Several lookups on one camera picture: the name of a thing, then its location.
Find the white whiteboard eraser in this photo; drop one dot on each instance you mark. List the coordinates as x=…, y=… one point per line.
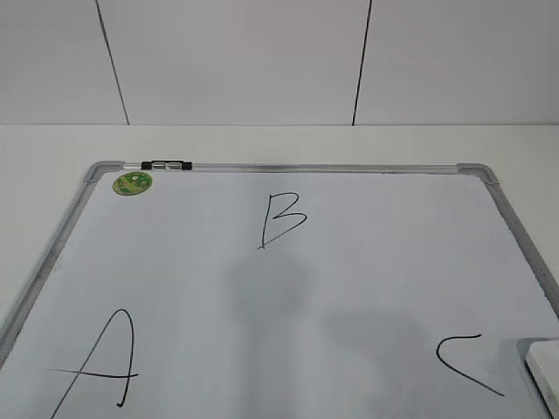
x=542, y=360

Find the black metal hanging clip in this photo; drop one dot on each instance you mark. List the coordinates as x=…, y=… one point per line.
x=167, y=165

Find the white board with aluminium frame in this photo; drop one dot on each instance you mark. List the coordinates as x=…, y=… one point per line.
x=242, y=291

